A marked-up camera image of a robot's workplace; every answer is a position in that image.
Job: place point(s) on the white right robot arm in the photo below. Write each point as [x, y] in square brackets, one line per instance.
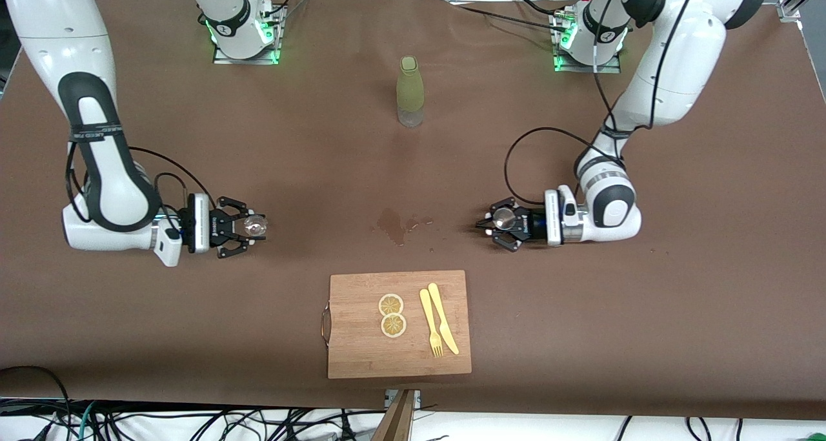
[64, 28]

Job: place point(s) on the wooden cutting board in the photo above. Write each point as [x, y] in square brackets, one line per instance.
[361, 350]

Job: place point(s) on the metal post bracket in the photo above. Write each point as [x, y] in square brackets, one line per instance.
[417, 398]

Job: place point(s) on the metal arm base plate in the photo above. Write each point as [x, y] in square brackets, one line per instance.
[561, 66]
[222, 60]

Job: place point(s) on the yellow plastic knife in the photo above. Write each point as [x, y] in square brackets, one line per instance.
[442, 315]

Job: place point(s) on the green sleeved glass bottle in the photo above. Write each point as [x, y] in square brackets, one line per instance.
[410, 86]

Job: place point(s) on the silver steel jigger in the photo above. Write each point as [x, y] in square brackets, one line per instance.
[504, 218]

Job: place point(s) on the yellow lemon slice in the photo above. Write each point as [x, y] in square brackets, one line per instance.
[393, 325]
[390, 304]

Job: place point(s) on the clear glass measuring cup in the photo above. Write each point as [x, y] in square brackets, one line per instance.
[255, 225]

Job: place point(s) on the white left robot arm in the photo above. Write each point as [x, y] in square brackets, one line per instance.
[677, 60]

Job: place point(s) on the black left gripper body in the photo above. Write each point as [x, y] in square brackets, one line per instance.
[533, 225]

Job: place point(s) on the yellow plastic fork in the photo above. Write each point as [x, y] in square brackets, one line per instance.
[427, 312]

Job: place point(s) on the wooden post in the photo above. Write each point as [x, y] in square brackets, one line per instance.
[395, 425]

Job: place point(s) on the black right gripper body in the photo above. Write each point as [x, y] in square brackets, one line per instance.
[215, 225]

